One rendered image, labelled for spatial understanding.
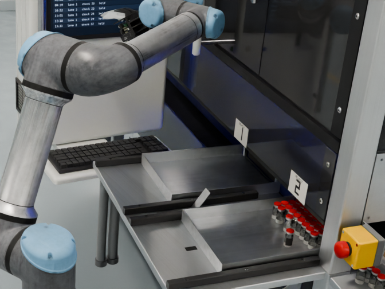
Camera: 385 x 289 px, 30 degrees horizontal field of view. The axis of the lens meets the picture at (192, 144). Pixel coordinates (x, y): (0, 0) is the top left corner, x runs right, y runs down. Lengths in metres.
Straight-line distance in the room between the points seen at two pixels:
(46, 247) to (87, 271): 1.68
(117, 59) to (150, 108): 1.03
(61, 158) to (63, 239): 0.78
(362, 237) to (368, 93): 0.33
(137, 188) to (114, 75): 0.60
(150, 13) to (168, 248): 0.60
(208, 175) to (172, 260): 0.47
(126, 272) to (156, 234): 1.38
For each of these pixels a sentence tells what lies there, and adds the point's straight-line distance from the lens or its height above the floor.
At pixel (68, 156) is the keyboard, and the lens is 2.34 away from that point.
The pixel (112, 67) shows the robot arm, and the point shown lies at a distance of 1.53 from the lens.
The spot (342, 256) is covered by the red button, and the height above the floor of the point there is 0.99.
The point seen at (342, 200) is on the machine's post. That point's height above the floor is 1.09.
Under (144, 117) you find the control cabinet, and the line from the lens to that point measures 2.57.
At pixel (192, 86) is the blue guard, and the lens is 2.46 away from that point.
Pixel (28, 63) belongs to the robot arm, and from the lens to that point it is 1.62.
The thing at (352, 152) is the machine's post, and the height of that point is 1.21.
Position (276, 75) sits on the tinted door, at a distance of 1.94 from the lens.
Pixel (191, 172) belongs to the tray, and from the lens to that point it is 2.17.
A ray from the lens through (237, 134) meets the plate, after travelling 2.15.
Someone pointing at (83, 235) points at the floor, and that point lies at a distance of 3.47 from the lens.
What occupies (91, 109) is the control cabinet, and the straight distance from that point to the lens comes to 2.47.
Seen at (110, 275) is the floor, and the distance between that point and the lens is 3.21.
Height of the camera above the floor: 1.88
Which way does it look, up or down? 25 degrees down
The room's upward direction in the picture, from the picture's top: 6 degrees clockwise
